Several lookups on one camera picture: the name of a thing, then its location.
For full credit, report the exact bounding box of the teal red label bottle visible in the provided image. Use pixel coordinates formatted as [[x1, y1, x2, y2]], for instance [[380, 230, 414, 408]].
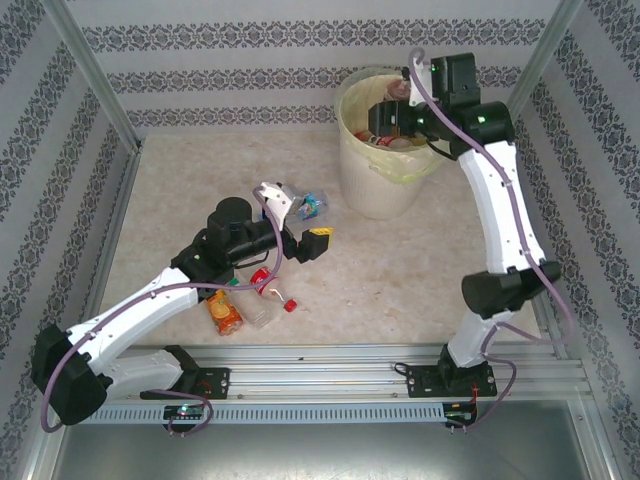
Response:
[[372, 132, 419, 150]]

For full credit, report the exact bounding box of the clear bottle blue print label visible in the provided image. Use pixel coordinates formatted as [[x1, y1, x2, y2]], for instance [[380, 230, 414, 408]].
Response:
[[287, 187, 331, 221]]

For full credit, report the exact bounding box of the red label bottle red cap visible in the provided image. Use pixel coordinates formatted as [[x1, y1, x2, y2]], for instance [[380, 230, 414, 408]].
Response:
[[248, 266, 297, 312]]

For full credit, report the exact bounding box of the orange juice bottle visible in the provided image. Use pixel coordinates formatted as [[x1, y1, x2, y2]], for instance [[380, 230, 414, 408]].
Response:
[[205, 290, 245, 335]]

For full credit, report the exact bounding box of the yellow-green plastic bin liner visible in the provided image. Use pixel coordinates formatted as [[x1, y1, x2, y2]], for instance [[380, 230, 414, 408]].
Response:
[[334, 67, 459, 186]]

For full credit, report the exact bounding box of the white ribbed plastic bin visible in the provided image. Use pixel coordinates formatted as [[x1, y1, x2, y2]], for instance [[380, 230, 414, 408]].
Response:
[[338, 67, 461, 221]]

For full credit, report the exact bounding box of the small controller board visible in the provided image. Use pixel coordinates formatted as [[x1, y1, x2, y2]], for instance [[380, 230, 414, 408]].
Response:
[[163, 403, 207, 420], [444, 402, 479, 426]]

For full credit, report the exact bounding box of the grey metal panel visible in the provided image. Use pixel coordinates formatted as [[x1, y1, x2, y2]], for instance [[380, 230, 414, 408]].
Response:
[[47, 399, 619, 480]]

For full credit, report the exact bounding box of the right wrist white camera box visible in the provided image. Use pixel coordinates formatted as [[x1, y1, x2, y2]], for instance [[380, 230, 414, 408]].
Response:
[[407, 67, 435, 107]]

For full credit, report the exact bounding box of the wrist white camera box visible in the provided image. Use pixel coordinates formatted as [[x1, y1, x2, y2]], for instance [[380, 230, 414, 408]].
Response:
[[258, 181, 307, 224], [407, 67, 435, 107]]

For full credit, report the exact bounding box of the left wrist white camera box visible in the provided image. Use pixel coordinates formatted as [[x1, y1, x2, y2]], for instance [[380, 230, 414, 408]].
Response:
[[258, 181, 307, 224]]

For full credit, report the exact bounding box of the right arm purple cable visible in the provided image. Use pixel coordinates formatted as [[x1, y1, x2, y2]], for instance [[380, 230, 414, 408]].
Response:
[[409, 48, 575, 434]]

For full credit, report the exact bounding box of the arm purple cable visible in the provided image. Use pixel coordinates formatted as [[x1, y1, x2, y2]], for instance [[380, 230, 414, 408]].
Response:
[[409, 48, 575, 434], [42, 185, 284, 437]]

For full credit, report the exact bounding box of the aluminium frame post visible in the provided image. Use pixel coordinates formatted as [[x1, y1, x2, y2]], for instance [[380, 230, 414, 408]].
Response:
[[42, 0, 145, 151], [487, 0, 585, 149]]

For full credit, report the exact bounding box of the aluminium side rail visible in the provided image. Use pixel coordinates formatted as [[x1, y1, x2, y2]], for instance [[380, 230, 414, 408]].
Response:
[[67, 142, 146, 365], [487, 143, 571, 361]]

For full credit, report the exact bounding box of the aluminium rail beam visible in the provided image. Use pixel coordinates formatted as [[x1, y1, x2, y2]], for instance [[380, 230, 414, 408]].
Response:
[[47, 343, 586, 401]]

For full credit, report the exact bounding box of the slotted grey cable duct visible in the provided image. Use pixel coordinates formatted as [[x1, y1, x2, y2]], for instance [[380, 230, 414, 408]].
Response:
[[67, 403, 446, 425]]

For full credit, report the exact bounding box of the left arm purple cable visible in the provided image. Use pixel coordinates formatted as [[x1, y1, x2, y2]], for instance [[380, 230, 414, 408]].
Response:
[[42, 185, 284, 437]]

